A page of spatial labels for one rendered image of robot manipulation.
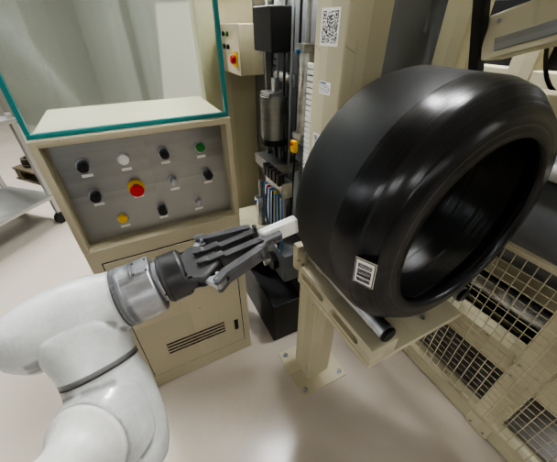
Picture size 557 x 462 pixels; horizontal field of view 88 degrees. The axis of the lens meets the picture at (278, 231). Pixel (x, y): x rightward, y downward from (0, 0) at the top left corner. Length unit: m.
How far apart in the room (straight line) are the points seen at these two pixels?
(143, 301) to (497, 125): 0.58
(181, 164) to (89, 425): 0.81
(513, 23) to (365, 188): 0.63
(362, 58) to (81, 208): 0.93
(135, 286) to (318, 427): 1.31
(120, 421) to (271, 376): 1.31
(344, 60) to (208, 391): 1.54
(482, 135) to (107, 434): 0.64
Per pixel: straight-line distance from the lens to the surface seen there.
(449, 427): 1.80
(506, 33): 1.02
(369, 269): 0.53
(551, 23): 0.97
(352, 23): 0.80
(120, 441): 0.46
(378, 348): 0.81
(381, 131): 0.54
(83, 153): 1.04
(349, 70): 0.81
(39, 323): 0.47
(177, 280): 0.45
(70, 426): 0.46
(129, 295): 0.45
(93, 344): 0.46
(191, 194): 1.12
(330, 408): 1.66
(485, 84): 0.60
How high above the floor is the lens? 1.52
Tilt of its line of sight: 36 degrees down
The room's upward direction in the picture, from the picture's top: straight up
